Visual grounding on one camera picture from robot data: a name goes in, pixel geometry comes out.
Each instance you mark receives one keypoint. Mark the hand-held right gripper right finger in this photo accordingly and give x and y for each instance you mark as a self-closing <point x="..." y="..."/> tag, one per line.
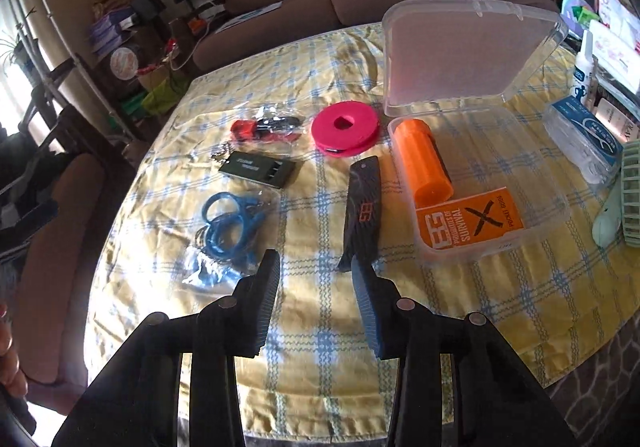
<point x="362" y="299"/>

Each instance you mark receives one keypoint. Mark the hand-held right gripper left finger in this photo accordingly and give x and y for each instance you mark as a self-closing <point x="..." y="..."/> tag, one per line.
<point x="267" y="299"/>

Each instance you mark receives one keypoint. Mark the black folding knife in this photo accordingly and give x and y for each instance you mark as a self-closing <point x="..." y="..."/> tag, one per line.
<point x="360" y="207"/>

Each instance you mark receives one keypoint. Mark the clear plastic storage box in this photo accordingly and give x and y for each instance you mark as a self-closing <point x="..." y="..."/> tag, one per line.
<point x="440" y="57"/>

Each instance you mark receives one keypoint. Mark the person's left hand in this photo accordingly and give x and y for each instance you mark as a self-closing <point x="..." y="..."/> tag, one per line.
<point x="7" y="344"/>

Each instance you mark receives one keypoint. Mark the yellow plaid tablecloth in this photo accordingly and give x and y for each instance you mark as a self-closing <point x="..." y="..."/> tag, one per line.
<point x="300" y="227"/>

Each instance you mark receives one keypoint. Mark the orange survival booklet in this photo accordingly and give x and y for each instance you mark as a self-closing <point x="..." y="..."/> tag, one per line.
<point x="465" y="222"/>

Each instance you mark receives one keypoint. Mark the dark green whistle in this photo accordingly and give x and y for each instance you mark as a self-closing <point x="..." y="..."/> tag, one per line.
<point x="255" y="169"/>

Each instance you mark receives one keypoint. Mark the orange cylindrical container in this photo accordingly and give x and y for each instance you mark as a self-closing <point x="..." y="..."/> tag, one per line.
<point x="420" y="162"/>

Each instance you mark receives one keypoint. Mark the red and black bagged tool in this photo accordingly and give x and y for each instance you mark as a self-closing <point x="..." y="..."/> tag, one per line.
<point x="245" y="129"/>

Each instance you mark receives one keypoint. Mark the brown padded chair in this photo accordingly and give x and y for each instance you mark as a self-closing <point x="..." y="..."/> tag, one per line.
<point x="65" y="207"/>

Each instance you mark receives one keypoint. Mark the green bag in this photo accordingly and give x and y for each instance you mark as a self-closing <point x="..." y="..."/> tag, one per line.
<point x="165" y="97"/>

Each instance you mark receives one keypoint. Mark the blue floss pick box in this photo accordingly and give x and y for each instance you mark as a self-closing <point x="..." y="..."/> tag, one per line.
<point x="575" y="127"/>

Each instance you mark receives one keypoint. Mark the round white tin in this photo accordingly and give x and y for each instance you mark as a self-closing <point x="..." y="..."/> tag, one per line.
<point x="123" y="62"/>

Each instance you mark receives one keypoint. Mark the white paper sheet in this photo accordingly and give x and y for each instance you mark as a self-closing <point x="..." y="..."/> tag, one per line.
<point x="250" y="17"/>

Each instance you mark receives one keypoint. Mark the green handheld fan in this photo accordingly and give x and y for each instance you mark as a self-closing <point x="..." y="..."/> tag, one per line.
<point x="630" y="197"/>

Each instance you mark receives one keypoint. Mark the white metal rack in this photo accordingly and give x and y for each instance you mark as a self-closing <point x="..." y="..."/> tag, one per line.
<point x="80" y="62"/>

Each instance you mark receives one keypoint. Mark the purple boxes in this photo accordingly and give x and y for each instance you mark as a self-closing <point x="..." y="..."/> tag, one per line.
<point x="107" y="29"/>

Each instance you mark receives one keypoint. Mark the Olay white box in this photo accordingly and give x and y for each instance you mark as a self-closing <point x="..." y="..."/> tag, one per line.
<point x="620" y="119"/>

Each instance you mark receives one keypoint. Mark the white spray bottle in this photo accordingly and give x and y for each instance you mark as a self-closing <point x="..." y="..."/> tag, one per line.
<point x="582" y="72"/>

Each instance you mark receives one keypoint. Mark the white floral gift bag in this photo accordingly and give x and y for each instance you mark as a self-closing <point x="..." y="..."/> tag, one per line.
<point x="617" y="49"/>

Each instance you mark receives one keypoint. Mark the purple basket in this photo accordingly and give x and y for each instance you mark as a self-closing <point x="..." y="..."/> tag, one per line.
<point x="580" y="12"/>

